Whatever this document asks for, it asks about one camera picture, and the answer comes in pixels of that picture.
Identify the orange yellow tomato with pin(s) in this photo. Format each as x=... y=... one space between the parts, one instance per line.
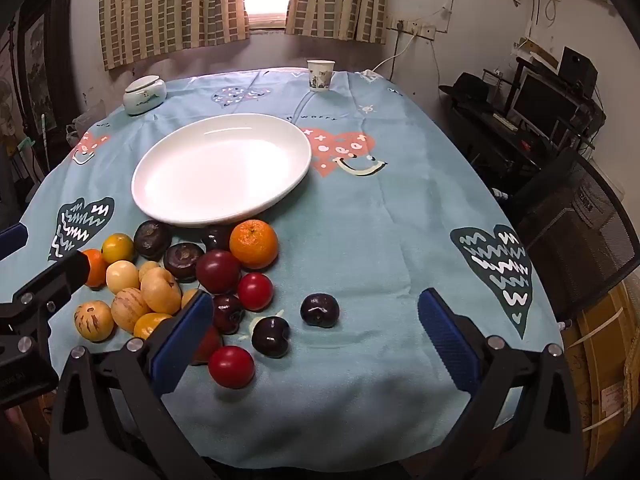
x=149 y=325

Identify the striped checked curtain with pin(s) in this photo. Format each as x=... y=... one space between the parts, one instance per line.
x=170 y=5
x=340 y=0

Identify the dark red cherry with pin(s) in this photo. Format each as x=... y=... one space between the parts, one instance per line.
x=228 y=312

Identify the small orange mandarin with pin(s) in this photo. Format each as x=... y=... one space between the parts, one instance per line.
x=96 y=269

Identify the tan yellow round fruit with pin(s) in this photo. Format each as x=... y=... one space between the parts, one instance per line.
x=160 y=290

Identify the red cherry tomato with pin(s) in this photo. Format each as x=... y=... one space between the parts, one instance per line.
x=255 y=291
x=231 y=366

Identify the black mesh office chair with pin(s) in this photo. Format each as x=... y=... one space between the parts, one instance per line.
x=575 y=220

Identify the black speaker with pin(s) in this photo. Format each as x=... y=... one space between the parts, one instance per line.
x=577 y=67

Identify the large red plum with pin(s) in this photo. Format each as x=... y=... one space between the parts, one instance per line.
x=218 y=271

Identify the white ceramic lidded jar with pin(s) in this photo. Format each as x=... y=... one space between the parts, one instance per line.
x=144 y=95

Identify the yellow green tomato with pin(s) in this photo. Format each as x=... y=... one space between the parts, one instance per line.
x=118 y=248

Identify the small tan longan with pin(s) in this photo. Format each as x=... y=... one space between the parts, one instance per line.
x=146 y=269
x=187 y=299

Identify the pale yellow round fruit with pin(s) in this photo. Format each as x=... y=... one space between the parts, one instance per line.
x=122 y=276

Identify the black hat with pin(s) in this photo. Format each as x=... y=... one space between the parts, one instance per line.
x=467 y=87

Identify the black computer desk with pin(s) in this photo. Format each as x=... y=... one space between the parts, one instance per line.
x=495 y=150

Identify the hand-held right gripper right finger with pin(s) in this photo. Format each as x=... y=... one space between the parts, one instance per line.
x=445 y=342

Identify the dark framed painting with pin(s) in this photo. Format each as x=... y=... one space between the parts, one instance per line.
x=35 y=70

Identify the white wall power strip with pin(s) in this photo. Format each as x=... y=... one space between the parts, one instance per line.
x=412 y=26

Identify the computer monitor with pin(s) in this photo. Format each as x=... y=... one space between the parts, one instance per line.
x=542 y=102

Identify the faintly striped pepino melon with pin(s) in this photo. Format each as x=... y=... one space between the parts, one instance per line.
x=129 y=309

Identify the large orange mandarin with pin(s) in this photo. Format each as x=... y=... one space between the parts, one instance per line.
x=253 y=243

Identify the blue printed tablecloth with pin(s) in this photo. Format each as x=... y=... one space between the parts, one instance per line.
x=375 y=240

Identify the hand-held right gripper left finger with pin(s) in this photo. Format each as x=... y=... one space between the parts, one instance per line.
x=182 y=342

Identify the white power adapter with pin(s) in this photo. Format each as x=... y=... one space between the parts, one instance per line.
x=371 y=76

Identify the clear glass mug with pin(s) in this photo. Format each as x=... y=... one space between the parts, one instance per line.
x=84 y=129

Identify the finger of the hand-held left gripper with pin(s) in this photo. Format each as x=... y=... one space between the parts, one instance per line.
x=60 y=280
x=12 y=241

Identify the printed paper cup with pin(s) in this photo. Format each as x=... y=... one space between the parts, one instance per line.
x=320 y=76

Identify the white oval plate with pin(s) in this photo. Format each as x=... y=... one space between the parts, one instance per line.
x=220 y=170

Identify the dark red plum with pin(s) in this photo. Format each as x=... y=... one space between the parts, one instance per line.
x=210 y=347

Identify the cardboard box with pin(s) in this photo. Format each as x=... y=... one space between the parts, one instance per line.
x=605 y=360

